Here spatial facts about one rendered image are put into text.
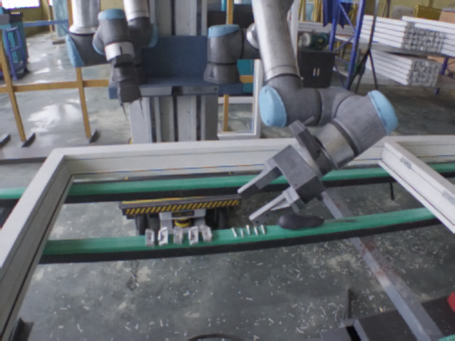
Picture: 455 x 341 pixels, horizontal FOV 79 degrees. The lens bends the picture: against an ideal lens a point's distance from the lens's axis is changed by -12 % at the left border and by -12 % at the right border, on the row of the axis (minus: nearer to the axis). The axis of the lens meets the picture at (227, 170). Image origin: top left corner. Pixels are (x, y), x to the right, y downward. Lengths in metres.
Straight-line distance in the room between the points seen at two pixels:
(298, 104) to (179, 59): 1.07
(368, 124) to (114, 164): 0.65
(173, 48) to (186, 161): 0.88
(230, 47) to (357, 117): 1.01
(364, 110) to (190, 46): 1.18
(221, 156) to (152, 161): 0.20
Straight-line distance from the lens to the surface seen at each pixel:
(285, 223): 0.68
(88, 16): 1.44
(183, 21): 1.73
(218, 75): 1.54
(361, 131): 0.62
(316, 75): 4.64
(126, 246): 0.67
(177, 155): 0.88
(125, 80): 1.04
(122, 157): 0.89
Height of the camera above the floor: 1.32
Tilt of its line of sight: 30 degrees down
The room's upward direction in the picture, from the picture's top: 3 degrees clockwise
